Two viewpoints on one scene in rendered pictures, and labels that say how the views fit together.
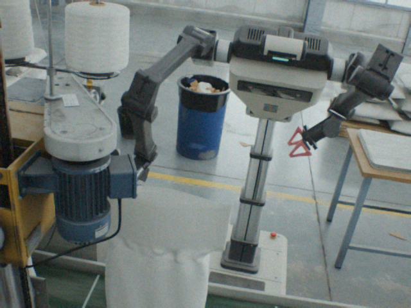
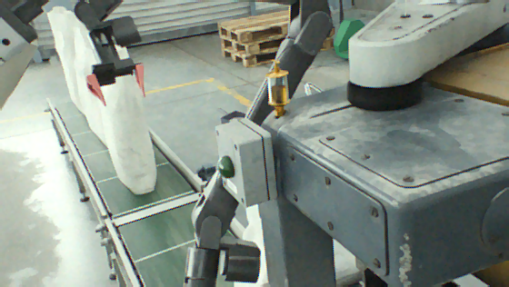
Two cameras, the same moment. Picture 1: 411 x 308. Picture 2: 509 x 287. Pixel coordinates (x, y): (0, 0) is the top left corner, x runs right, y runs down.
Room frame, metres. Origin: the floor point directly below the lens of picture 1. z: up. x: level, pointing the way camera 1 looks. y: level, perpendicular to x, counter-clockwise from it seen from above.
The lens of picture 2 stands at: (1.75, 0.99, 1.56)
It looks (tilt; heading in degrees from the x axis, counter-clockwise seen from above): 23 degrees down; 243
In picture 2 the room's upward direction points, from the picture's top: 6 degrees counter-clockwise
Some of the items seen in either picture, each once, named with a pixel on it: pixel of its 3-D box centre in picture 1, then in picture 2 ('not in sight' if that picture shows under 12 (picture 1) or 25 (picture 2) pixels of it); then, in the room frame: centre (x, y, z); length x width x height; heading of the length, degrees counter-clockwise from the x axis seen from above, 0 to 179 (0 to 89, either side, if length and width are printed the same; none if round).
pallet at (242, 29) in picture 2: not in sight; (274, 24); (-1.65, -4.74, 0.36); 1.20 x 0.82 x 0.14; 172
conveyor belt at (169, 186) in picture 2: not in sight; (111, 143); (1.10, -2.29, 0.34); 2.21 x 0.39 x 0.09; 86
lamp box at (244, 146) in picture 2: (92, 94); (245, 162); (1.48, 0.45, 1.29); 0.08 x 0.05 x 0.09; 86
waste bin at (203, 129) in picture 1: (201, 117); not in sight; (3.57, 0.09, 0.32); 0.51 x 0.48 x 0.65; 176
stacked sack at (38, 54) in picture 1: (17, 58); not in sight; (4.27, 2.11, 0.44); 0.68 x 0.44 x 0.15; 176
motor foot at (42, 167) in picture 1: (45, 176); not in sight; (0.93, 0.41, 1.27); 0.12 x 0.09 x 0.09; 176
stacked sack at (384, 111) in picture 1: (367, 107); not in sight; (4.41, -1.66, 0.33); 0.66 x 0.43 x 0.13; 86
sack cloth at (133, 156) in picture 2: not in sight; (123, 113); (1.16, -1.57, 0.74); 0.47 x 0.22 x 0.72; 84
